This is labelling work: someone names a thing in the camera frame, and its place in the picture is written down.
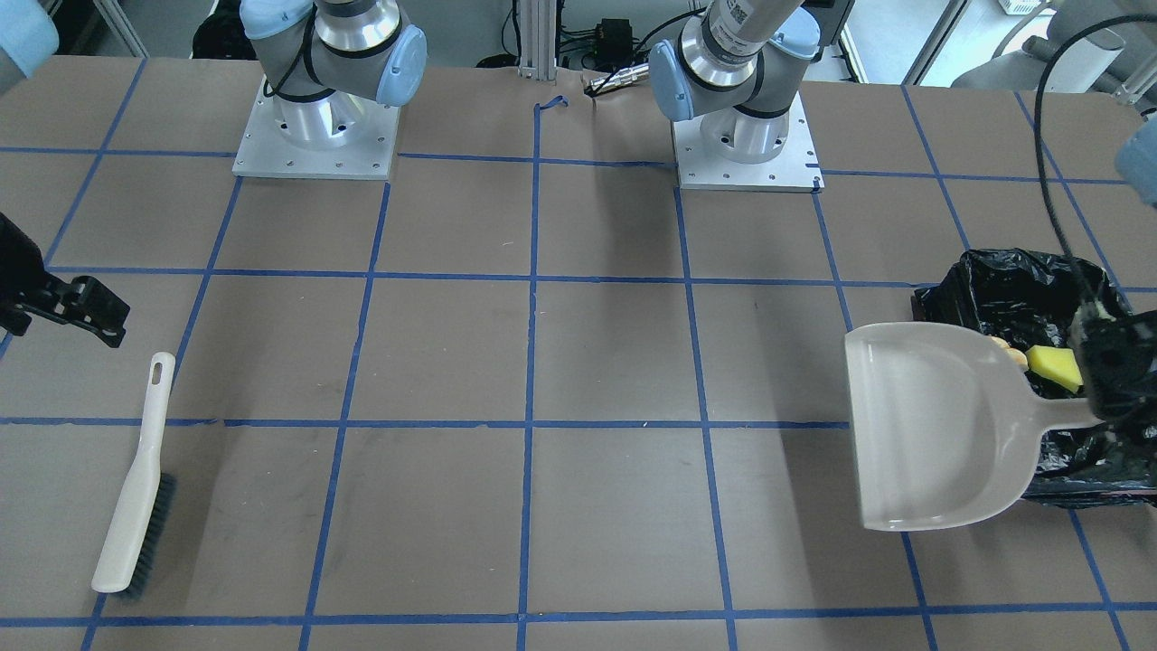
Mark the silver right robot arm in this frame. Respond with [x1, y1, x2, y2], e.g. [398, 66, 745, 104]
[1, 1, 428, 349]

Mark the white hand brush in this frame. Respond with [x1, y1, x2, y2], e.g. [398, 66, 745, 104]
[90, 352, 176, 599]

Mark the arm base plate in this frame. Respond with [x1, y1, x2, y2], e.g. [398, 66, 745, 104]
[233, 77, 401, 182]
[671, 93, 825, 193]

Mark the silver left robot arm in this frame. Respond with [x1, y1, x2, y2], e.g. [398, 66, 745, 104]
[647, 1, 1154, 423]

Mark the beige plastic dustpan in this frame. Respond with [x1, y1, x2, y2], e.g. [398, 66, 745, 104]
[843, 321, 1099, 533]

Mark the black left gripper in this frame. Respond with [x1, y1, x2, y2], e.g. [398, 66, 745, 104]
[1069, 308, 1156, 426]

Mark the pale melon rind slice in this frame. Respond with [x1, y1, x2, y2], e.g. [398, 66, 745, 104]
[988, 336, 1030, 373]

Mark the yellow sponge piece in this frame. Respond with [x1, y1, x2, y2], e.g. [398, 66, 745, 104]
[1026, 345, 1084, 392]

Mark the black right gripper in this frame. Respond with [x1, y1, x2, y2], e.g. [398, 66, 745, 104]
[1, 214, 131, 349]

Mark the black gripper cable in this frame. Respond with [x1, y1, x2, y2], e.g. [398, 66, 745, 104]
[1034, 13, 1157, 317]

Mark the bin with black bag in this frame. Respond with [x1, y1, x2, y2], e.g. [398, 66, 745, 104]
[911, 249, 1156, 508]

